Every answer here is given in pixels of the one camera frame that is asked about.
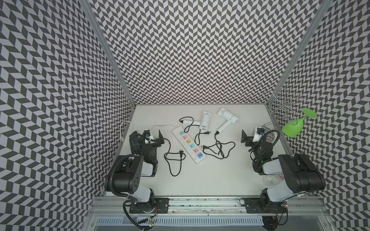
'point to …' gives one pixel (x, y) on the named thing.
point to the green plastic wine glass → (292, 129)
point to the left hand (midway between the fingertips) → (152, 132)
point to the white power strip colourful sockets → (185, 139)
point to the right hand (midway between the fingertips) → (250, 131)
